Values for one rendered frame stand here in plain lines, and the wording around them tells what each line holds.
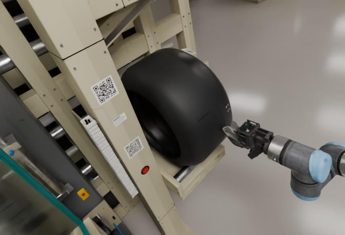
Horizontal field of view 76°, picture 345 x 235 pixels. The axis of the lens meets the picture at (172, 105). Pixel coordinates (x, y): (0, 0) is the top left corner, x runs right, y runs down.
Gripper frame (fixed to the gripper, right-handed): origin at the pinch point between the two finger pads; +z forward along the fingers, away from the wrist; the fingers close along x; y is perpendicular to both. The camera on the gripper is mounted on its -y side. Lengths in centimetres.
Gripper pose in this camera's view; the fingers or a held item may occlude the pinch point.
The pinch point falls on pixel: (225, 130)
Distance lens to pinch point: 95.8
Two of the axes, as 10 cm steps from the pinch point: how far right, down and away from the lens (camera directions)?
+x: -7.0, 5.6, -4.3
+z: -6.5, -2.8, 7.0
